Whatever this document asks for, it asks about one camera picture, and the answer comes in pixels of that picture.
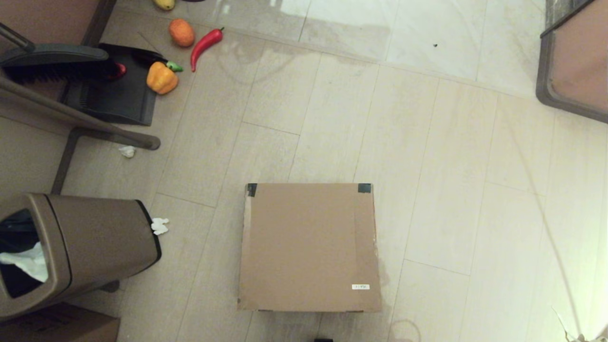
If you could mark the red toy chili pepper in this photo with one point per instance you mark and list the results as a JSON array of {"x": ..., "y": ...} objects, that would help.
[{"x": 204, "y": 45}]

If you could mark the closed brown cardboard carton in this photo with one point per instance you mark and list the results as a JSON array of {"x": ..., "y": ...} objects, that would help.
[{"x": 57, "y": 327}]

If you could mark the dark toy eggplant green stem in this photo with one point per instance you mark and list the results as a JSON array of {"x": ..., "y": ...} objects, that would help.
[{"x": 175, "y": 66}]

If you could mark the white crumpled plastic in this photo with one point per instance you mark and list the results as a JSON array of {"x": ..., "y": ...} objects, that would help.
[{"x": 577, "y": 338}]

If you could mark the brown cardboard shoe box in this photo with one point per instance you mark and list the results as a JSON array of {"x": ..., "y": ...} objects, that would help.
[{"x": 308, "y": 251}]

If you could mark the small red toy fruit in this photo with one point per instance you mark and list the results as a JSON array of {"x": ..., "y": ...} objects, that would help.
[{"x": 121, "y": 71}]

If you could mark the brown table with grey frame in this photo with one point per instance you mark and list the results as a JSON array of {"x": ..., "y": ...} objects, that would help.
[
  {"x": 42, "y": 19},
  {"x": 579, "y": 61}
]

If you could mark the yellow toy fruit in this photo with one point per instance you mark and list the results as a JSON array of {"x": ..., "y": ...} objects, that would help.
[{"x": 164, "y": 4}]

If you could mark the brown metal tube frame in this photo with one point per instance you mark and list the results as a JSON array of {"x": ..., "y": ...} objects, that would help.
[{"x": 95, "y": 122}]

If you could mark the orange toy bell pepper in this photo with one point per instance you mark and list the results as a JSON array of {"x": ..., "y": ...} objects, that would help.
[{"x": 161, "y": 80}]

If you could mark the brown trash bin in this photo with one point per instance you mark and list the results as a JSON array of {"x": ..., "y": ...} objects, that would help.
[{"x": 95, "y": 237}]

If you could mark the orange toy fruit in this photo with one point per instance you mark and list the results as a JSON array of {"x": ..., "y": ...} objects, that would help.
[{"x": 182, "y": 33}]

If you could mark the white tissue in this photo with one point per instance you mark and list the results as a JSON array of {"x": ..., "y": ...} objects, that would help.
[{"x": 28, "y": 263}]

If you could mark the black broom brush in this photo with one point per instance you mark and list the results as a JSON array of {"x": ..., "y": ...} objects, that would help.
[{"x": 52, "y": 54}]

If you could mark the white crumpled paper wad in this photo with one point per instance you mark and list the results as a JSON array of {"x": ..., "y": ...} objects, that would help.
[
  {"x": 160, "y": 226},
  {"x": 127, "y": 151}
]

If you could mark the black bin liner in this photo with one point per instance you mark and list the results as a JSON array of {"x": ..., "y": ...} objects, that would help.
[{"x": 14, "y": 228}]

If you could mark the black dustpan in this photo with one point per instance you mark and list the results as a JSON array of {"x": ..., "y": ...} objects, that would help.
[{"x": 118, "y": 99}]

